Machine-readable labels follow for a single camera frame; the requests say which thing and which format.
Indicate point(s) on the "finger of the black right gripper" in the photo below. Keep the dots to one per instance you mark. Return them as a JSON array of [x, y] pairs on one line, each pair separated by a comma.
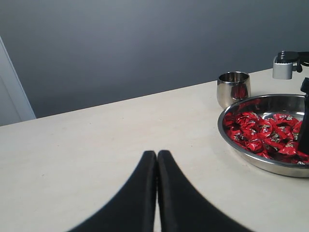
[[303, 136]]

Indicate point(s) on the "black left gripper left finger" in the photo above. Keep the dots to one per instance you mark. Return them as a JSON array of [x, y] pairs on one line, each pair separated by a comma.
[[132, 209]]

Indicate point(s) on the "round stainless steel plate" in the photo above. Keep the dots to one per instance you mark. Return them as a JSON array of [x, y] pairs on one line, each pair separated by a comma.
[[266, 106]]

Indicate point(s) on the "stainless steel cup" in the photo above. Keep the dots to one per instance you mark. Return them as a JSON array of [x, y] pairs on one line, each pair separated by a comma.
[[233, 87]]

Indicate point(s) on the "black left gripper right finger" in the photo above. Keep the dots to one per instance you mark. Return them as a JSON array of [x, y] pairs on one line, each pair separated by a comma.
[[182, 208]]

